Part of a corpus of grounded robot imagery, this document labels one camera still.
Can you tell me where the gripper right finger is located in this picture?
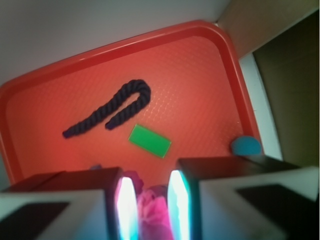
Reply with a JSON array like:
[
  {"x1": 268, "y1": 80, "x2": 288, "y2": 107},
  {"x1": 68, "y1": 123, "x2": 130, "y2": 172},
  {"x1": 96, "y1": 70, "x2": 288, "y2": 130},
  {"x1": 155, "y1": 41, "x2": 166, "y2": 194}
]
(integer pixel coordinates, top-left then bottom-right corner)
[{"x1": 167, "y1": 156, "x2": 320, "y2": 240}]

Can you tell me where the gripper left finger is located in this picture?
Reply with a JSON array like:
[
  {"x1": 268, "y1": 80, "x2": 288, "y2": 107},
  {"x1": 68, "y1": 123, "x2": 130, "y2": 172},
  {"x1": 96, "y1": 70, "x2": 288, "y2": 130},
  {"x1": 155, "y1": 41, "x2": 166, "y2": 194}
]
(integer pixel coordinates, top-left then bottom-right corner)
[{"x1": 0, "y1": 167, "x2": 139, "y2": 240}]

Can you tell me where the red paper ball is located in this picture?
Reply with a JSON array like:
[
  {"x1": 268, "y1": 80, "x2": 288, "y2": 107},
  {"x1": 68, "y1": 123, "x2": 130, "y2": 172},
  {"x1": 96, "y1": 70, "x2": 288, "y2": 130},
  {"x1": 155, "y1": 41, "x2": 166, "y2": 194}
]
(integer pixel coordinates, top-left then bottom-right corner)
[{"x1": 124, "y1": 170, "x2": 174, "y2": 240}]

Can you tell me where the blue knitted ball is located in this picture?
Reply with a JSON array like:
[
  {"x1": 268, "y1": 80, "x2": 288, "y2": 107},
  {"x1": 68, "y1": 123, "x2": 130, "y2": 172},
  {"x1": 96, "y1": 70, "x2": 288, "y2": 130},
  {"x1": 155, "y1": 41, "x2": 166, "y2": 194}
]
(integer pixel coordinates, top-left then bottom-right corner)
[{"x1": 230, "y1": 135, "x2": 262, "y2": 156}]

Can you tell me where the green rectangular block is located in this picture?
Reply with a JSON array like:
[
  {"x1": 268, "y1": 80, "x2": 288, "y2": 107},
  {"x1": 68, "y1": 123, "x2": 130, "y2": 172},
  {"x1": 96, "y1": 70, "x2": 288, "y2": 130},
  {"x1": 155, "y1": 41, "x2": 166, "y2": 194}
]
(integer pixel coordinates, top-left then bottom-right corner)
[{"x1": 128, "y1": 124, "x2": 172, "y2": 159}]

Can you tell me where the red plastic tray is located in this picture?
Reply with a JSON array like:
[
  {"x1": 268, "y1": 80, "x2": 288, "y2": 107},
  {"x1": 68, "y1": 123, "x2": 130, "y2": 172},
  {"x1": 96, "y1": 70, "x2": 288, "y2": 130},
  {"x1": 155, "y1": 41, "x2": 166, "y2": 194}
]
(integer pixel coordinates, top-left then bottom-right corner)
[{"x1": 0, "y1": 21, "x2": 260, "y2": 186}]

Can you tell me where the brown cardboard panel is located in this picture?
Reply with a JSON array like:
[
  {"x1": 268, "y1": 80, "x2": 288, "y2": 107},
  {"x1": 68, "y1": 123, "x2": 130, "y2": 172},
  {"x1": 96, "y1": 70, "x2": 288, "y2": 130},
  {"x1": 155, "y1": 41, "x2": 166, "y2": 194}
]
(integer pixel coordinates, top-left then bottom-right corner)
[{"x1": 217, "y1": 0, "x2": 320, "y2": 59}]

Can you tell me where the dark blue braided rope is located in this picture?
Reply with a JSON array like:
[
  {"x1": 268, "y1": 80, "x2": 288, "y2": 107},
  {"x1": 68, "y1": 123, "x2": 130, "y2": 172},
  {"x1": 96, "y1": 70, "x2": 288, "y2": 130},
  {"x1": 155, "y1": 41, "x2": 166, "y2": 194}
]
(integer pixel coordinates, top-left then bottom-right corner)
[{"x1": 62, "y1": 79, "x2": 152, "y2": 140}]

